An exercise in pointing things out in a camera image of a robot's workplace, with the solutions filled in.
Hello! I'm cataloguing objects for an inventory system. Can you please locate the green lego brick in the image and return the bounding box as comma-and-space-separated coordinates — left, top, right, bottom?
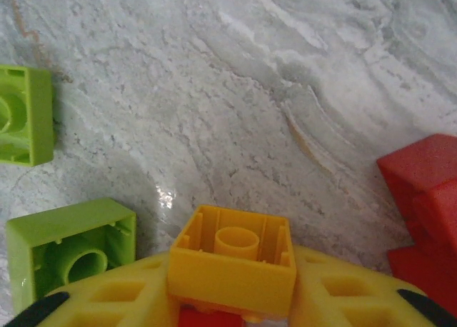
0, 64, 55, 168
5, 197, 139, 316

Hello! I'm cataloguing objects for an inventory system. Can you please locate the red lego brick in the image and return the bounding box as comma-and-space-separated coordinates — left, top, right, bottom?
387, 246, 457, 319
177, 303, 251, 327
376, 133, 457, 250

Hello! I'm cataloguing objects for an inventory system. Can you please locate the orange lego brick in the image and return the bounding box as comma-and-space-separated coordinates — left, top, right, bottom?
166, 204, 298, 314

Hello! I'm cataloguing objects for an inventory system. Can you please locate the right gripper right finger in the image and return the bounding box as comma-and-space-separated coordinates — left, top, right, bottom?
288, 243, 446, 327

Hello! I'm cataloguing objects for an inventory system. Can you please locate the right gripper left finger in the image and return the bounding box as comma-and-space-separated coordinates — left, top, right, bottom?
35, 251, 179, 327

